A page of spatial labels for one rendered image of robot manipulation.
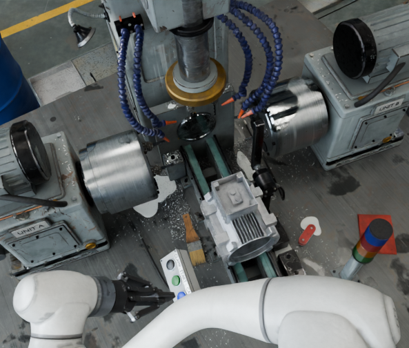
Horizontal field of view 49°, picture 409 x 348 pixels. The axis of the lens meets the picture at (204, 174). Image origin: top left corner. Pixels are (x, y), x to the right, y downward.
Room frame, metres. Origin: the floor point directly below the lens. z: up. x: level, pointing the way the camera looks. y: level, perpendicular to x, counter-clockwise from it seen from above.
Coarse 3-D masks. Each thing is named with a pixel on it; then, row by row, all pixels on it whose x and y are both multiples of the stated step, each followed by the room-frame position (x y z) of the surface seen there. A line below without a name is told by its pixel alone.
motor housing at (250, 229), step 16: (208, 224) 0.57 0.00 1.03; (224, 224) 0.54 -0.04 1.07; (240, 224) 0.52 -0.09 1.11; (256, 224) 0.52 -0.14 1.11; (240, 240) 0.48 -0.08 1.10; (256, 240) 0.53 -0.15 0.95; (272, 240) 0.50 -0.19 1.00; (224, 256) 0.45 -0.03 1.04; (240, 256) 0.48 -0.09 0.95; (256, 256) 0.48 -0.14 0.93
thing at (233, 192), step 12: (216, 180) 0.66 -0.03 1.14; (228, 180) 0.67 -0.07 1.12; (240, 180) 0.66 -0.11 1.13; (216, 192) 0.62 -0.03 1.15; (228, 192) 0.62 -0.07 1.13; (240, 192) 0.63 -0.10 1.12; (228, 204) 0.59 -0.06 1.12; (240, 204) 0.58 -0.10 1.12; (252, 204) 0.57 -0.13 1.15; (228, 216) 0.54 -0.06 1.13; (240, 216) 0.55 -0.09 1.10
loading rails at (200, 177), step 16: (208, 144) 0.94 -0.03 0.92; (192, 160) 0.88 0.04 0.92; (224, 160) 0.86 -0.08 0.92; (192, 176) 0.81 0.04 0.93; (208, 176) 0.85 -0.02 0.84; (224, 176) 0.80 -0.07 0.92; (272, 256) 0.48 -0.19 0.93; (240, 272) 0.44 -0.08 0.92; (256, 272) 0.46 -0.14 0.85; (272, 272) 0.43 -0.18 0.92
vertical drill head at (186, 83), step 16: (192, 0) 0.86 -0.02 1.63; (192, 16) 0.86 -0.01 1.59; (176, 48) 0.90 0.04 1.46; (192, 48) 0.86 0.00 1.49; (208, 48) 0.89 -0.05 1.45; (176, 64) 0.94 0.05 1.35; (192, 64) 0.86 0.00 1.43; (208, 64) 0.89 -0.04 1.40; (176, 80) 0.88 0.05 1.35; (192, 80) 0.86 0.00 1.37; (208, 80) 0.87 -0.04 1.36; (224, 80) 0.88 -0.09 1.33; (176, 96) 0.84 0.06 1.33; (192, 96) 0.83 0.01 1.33; (208, 96) 0.83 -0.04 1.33
